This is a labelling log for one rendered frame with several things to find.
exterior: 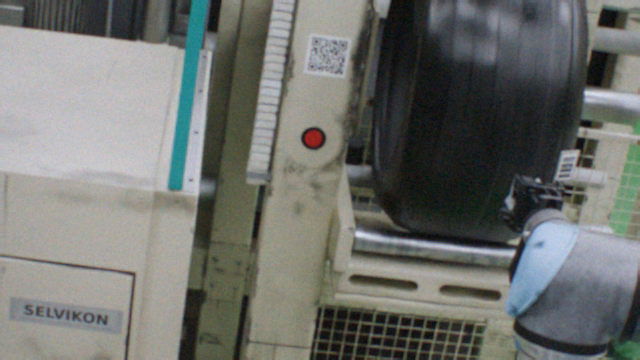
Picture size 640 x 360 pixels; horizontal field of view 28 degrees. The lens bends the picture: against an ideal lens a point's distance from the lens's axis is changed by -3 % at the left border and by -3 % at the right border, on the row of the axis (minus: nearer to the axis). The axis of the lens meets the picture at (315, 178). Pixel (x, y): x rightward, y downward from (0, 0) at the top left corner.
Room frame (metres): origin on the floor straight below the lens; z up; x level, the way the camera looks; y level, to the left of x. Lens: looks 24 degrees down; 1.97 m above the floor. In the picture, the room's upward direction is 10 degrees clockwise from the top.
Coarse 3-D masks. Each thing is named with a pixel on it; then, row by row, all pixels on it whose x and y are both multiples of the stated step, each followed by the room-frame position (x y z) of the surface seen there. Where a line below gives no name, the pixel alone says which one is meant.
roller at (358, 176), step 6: (348, 168) 2.47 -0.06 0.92; (354, 168) 2.47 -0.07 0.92; (360, 168) 2.47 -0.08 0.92; (366, 168) 2.48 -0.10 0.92; (348, 174) 2.46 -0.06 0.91; (354, 174) 2.46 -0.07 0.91; (360, 174) 2.46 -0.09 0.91; (366, 174) 2.46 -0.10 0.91; (348, 180) 2.46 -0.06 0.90; (354, 180) 2.46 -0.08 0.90; (360, 180) 2.46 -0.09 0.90; (366, 180) 2.46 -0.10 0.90; (354, 186) 2.46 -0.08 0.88; (360, 186) 2.46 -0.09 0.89; (366, 186) 2.46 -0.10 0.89
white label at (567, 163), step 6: (564, 156) 2.10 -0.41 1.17; (570, 156) 2.10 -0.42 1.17; (576, 156) 2.11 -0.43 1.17; (564, 162) 2.10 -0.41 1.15; (570, 162) 2.11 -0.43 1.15; (576, 162) 2.11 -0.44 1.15; (558, 168) 2.10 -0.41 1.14; (564, 168) 2.10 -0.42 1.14; (570, 168) 2.11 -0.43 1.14; (558, 174) 2.10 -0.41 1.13; (564, 174) 2.11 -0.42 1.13; (570, 174) 2.11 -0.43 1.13; (552, 180) 2.10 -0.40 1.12; (564, 180) 2.11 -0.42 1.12
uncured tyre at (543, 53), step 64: (448, 0) 2.16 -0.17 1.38; (512, 0) 2.17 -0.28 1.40; (576, 0) 2.22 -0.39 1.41; (384, 64) 2.54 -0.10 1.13; (448, 64) 2.09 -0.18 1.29; (512, 64) 2.10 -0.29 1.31; (576, 64) 2.14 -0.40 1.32; (384, 128) 2.46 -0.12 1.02; (448, 128) 2.06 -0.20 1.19; (512, 128) 2.07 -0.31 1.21; (576, 128) 2.12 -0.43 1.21; (384, 192) 2.20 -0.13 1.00; (448, 192) 2.09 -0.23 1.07
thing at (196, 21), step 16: (192, 0) 1.48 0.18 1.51; (192, 16) 1.48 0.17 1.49; (192, 32) 1.48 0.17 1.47; (192, 48) 1.48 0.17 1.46; (192, 64) 1.48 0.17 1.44; (192, 80) 1.48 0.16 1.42; (192, 96) 1.48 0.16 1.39; (192, 112) 1.48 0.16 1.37; (176, 128) 1.48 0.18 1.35; (176, 144) 1.48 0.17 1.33; (176, 160) 1.48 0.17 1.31; (176, 176) 1.48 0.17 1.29
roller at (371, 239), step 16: (368, 240) 2.18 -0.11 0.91; (384, 240) 2.19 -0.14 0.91; (400, 240) 2.19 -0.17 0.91; (416, 240) 2.20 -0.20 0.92; (432, 240) 2.20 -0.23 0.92; (448, 240) 2.21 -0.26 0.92; (464, 240) 2.22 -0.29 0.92; (480, 240) 2.23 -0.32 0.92; (416, 256) 2.20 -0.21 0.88; (432, 256) 2.20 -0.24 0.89; (448, 256) 2.20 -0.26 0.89; (464, 256) 2.20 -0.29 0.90; (480, 256) 2.20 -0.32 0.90; (496, 256) 2.21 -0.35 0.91; (512, 256) 2.21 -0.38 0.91
